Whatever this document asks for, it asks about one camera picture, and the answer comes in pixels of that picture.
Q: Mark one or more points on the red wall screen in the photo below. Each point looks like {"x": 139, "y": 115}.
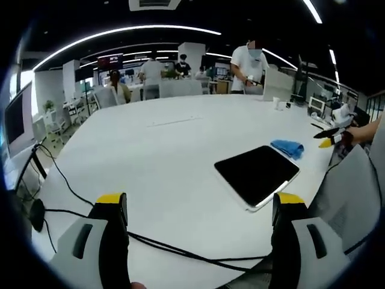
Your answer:
{"x": 109, "y": 60}

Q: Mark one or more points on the large silver computer monitor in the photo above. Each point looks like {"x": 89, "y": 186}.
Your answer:
{"x": 15, "y": 123}

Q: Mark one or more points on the white office chair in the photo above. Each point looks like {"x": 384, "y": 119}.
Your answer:
{"x": 103, "y": 97}
{"x": 56, "y": 125}

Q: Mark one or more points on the grey mesh chair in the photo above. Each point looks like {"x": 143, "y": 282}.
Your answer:
{"x": 340, "y": 192}

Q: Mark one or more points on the green counter plant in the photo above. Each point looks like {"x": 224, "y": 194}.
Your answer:
{"x": 170, "y": 74}

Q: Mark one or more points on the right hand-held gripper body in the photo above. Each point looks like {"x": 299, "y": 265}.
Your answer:
{"x": 341, "y": 116}

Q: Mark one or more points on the black mirror with white frame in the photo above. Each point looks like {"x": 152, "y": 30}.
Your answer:
{"x": 255, "y": 171}

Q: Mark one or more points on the person's right hand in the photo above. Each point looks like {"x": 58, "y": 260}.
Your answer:
{"x": 354, "y": 136}

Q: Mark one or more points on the white cup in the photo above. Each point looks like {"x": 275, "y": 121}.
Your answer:
{"x": 277, "y": 103}

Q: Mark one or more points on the small white box device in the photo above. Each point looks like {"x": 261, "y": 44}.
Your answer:
{"x": 317, "y": 104}

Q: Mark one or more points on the short ceiling light strip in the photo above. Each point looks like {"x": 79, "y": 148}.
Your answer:
{"x": 312, "y": 10}

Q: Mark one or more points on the white upright board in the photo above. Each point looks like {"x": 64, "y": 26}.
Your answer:
{"x": 278, "y": 84}

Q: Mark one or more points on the black round base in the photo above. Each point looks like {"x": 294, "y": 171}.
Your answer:
{"x": 37, "y": 215}

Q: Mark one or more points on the green potted plant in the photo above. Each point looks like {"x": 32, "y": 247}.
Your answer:
{"x": 49, "y": 106}

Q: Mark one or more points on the black pen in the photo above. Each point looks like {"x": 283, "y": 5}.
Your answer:
{"x": 317, "y": 126}

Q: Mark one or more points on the ceiling air vent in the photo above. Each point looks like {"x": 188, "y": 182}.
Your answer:
{"x": 155, "y": 4}

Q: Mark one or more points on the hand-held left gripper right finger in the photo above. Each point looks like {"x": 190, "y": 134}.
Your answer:
{"x": 303, "y": 253}

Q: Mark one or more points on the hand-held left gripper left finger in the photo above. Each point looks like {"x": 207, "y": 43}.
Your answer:
{"x": 90, "y": 256}

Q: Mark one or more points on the person's left hand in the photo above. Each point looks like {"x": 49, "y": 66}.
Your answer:
{"x": 139, "y": 286}

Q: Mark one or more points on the black tripod stand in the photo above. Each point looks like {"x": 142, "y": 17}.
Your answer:
{"x": 300, "y": 78}

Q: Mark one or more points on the black metal stand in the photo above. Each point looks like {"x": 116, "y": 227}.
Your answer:
{"x": 39, "y": 167}

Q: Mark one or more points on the long curved ceiling light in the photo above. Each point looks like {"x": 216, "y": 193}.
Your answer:
{"x": 120, "y": 30}

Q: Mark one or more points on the blue cleaning cloth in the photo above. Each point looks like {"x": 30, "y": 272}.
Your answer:
{"x": 288, "y": 147}

